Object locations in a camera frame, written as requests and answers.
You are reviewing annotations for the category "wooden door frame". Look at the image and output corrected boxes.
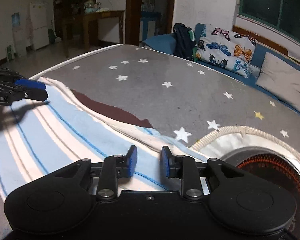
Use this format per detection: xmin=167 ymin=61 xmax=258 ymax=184
xmin=125 ymin=0 xmax=177 ymax=45

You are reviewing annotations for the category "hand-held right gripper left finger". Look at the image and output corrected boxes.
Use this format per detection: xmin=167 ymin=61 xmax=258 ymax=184
xmin=54 ymin=145 xmax=138 ymax=202

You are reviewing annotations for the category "grey pillow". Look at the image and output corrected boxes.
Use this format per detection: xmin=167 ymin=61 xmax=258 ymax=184
xmin=255 ymin=52 xmax=300 ymax=113

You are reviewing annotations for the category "book on window sill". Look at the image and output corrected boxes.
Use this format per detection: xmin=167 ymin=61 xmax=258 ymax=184
xmin=287 ymin=51 xmax=300 ymax=64

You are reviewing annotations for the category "wooden table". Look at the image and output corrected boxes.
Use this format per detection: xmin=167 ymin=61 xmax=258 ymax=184
xmin=61 ymin=10 xmax=125 ymax=58

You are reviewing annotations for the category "wooden shelf cabinet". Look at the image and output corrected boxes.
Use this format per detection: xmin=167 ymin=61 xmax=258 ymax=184
xmin=53 ymin=0 xmax=97 ymax=40

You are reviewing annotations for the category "water dispenser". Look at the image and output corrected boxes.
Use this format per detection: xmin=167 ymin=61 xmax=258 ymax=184
xmin=11 ymin=12 xmax=28 ymax=57

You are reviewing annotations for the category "black backpack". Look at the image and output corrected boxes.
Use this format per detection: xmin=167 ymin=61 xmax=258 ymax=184
xmin=173 ymin=23 xmax=196 ymax=60

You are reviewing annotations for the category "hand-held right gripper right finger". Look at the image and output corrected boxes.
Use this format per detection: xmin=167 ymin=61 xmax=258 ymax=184
xmin=161 ymin=145 xmax=243 ymax=200

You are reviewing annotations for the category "blue sofa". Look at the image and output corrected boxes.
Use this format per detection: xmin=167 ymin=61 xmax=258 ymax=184
xmin=142 ymin=23 xmax=300 ymax=123

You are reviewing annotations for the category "blue cabinet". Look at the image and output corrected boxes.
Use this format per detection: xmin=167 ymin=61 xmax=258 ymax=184
xmin=140 ymin=11 xmax=162 ymax=42

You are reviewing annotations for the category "grey star-print mattress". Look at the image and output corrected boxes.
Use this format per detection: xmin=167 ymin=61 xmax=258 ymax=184
xmin=0 ymin=44 xmax=300 ymax=233

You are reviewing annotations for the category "light blue striped garment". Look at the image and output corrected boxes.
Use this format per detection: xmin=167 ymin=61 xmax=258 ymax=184
xmin=0 ymin=76 xmax=208 ymax=200

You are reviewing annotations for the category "broom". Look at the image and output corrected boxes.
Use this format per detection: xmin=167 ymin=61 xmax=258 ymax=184
xmin=51 ymin=20 xmax=63 ymax=44

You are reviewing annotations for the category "round cushion with cream rim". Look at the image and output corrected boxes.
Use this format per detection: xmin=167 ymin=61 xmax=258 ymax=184
xmin=191 ymin=126 xmax=300 ymax=240

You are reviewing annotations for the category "window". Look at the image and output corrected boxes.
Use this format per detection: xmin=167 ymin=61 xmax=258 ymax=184
xmin=237 ymin=0 xmax=300 ymax=39

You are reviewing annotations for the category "dark maroon cloth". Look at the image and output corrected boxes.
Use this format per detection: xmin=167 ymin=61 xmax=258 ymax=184
xmin=71 ymin=89 xmax=153 ymax=128

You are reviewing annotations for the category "white refrigerator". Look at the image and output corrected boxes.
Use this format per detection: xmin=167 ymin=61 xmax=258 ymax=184
xmin=29 ymin=2 xmax=50 ymax=51

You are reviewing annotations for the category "large butterfly-print cushion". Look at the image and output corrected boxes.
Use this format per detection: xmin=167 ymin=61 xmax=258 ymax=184
xmin=194 ymin=24 xmax=257 ymax=78

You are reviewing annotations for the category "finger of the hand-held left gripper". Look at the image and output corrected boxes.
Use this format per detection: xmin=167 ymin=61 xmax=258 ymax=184
xmin=14 ymin=79 xmax=47 ymax=92
xmin=14 ymin=87 xmax=49 ymax=102

